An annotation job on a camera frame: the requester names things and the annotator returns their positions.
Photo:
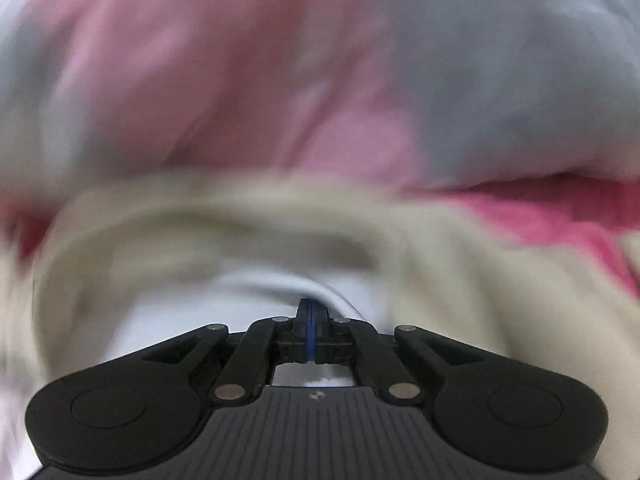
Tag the cream hoodie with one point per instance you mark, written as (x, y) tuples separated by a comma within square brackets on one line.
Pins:
[(450, 290)]

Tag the pink grey floral duvet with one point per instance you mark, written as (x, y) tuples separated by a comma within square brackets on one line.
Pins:
[(250, 70)]

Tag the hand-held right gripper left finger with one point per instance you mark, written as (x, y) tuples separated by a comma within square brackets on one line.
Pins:
[(301, 340)]

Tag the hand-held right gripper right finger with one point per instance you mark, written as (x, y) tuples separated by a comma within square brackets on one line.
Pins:
[(322, 340)]

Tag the pink floral bed sheet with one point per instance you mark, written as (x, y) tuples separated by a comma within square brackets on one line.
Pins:
[(550, 220)]

